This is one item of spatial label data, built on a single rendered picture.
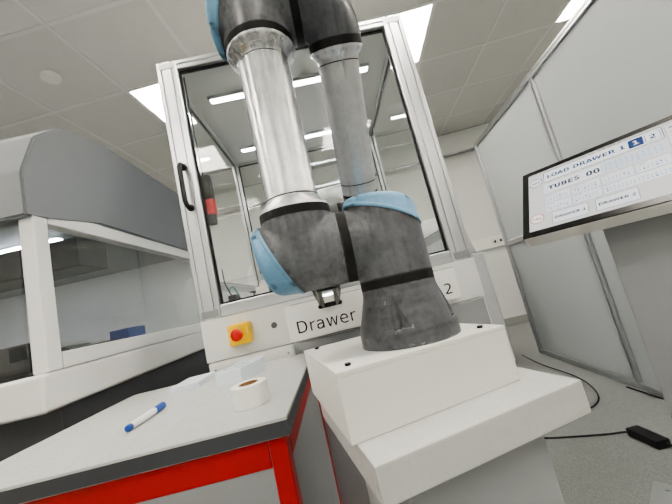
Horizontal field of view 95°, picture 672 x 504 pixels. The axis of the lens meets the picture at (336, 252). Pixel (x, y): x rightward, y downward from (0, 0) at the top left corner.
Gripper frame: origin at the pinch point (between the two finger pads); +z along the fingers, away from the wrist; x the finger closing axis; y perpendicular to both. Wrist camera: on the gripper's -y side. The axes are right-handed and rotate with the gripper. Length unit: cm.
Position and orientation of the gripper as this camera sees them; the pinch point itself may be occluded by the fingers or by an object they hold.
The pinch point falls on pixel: (329, 300)
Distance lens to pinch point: 94.1
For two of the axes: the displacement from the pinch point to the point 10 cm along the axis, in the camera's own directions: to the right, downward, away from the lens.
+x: 9.7, -2.3, 0.4
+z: 1.9, 8.7, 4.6
